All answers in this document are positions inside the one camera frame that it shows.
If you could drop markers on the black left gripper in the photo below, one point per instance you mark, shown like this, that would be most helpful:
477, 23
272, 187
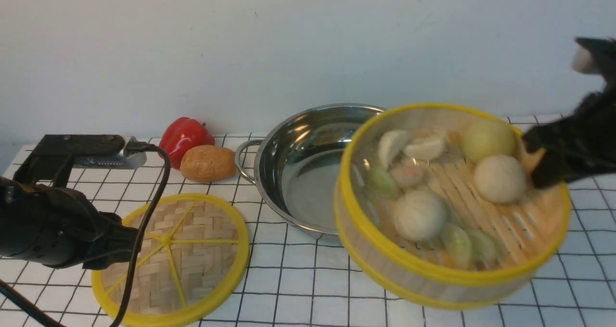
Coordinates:
61, 228

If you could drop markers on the white dumpling right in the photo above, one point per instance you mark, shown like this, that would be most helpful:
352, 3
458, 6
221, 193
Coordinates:
427, 148

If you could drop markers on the pale yellow round bun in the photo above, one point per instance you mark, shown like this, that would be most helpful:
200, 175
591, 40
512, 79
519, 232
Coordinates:
488, 137

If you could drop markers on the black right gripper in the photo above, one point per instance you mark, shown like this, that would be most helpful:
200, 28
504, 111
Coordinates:
582, 144

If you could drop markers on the yellow woven steamer lid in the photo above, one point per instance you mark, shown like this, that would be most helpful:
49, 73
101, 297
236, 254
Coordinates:
193, 256

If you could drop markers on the white dumpling left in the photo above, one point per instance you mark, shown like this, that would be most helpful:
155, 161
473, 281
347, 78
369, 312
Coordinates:
390, 145

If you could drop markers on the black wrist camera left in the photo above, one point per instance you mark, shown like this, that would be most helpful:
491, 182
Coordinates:
54, 157

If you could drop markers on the green dumpling upper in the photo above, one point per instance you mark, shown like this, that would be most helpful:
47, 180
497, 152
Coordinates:
381, 183

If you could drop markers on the stainless steel pot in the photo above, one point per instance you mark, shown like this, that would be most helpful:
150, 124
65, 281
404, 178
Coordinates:
295, 166

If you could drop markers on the green dumpling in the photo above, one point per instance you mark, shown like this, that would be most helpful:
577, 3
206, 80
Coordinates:
381, 183
458, 245
484, 247

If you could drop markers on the greenish white round bun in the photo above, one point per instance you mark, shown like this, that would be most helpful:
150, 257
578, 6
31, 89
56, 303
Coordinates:
420, 215

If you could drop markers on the pink shrimp dumpling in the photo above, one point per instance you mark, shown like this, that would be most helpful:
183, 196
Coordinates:
407, 176

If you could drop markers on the red bell pepper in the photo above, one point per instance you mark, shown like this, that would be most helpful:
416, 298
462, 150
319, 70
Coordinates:
182, 135

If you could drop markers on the white dumpling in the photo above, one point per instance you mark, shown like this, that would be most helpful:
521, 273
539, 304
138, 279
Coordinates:
427, 148
390, 145

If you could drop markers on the yellow bamboo steamer basket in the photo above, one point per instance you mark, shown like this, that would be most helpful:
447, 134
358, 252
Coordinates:
528, 231

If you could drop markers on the green dumpling lower left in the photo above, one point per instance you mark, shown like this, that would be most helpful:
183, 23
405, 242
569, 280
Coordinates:
458, 245

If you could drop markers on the green dumpling lower right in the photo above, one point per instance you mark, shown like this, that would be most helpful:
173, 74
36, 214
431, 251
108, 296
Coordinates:
484, 247

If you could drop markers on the brown potato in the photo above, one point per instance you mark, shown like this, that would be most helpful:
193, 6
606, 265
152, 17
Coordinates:
208, 163

